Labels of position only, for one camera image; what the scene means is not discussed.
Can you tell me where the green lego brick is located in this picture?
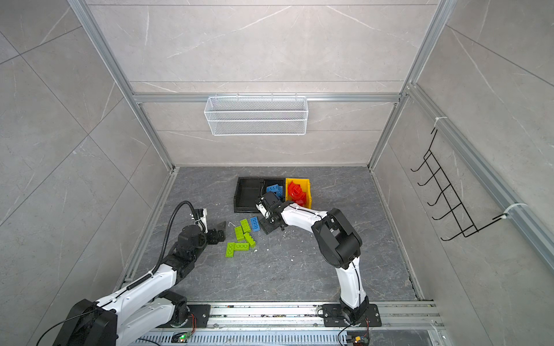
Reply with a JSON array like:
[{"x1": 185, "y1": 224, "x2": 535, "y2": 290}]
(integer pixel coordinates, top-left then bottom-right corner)
[
  {"x1": 235, "y1": 226, "x2": 245, "y2": 242},
  {"x1": 240, "y1": 219, "x2": 252, "y2": 234},
  {"x1": 225, "y1": 242, "x2": 235, "y2": 258}
]

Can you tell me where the green lego brick horizontal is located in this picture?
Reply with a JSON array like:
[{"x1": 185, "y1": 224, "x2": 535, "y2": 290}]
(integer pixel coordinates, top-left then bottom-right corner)
[{"x1": 234, "y1": 243, "x2": 250, "y2": 251}]

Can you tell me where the green lego brick side-lying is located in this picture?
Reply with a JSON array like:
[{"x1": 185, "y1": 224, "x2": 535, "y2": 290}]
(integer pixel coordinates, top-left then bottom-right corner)
[{"x1": 244, "y1": 233, "x2": 256, "y2": 248}]

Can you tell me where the red lego brick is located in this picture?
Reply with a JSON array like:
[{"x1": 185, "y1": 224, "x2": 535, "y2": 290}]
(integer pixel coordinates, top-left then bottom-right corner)
[{"x1": 288, "y1": 182, "x2": 307, "y2": 206}]

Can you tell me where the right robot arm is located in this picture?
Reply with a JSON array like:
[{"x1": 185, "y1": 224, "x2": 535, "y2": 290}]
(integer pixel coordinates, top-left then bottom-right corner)
[{"x1": 255, "y1": 192, "x2": 369, "y2": 325}]

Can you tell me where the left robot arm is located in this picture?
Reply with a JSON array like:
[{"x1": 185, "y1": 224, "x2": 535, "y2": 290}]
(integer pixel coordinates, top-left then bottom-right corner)
[{"x1": 54, "y1": 222, "x2": 227, "y2": 345}]

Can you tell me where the middle black bin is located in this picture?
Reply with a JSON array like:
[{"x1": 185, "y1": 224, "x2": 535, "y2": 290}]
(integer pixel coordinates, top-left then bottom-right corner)
[{"x1": 261, "y1": 178, "x2": 285, "y2": 202}]

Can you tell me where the black bin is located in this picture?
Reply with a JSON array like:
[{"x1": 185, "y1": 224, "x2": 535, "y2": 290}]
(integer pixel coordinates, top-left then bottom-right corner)
[
  {"x1": 234, "y1": 177, "x2": 264, "y2": 213},
  {"x1": 261, "y1": 178, "x2": 285, "y2": 202}
]

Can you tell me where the left black bin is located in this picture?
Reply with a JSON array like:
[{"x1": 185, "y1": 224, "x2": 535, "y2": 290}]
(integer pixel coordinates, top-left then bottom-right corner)
[{"x1": 234, "y1": 177, "x2": 264, "y2": 213}]

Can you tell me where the yellow bin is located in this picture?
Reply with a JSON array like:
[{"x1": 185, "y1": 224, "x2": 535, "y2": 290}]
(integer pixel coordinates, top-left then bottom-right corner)
[{"x1": 285, "y1": 178, "x2": 312, "y2": 208}]

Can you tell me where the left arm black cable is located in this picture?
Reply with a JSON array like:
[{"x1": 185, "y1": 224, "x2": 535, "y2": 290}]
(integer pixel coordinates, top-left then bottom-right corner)
[{"x1": 151, "y1": 200, "x2": 200, "y2": 273}]

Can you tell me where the white wire basket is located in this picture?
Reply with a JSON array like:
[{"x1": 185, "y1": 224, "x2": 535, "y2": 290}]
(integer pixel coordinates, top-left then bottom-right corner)
[{"x1": 204, "y1": 96, "x2": 309, "y2": 136}]

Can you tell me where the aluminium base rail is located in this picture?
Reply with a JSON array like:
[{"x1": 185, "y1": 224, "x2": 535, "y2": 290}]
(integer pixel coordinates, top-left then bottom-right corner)
[{"x1": 123, "y1": 301, "x2": 451, "y2": 345}]

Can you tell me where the black wire hook rack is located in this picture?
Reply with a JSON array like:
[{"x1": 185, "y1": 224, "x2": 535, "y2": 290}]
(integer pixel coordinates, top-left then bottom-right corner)
[{"x1": 410, "y1": 128, "x2": 509, "y2": 242}]

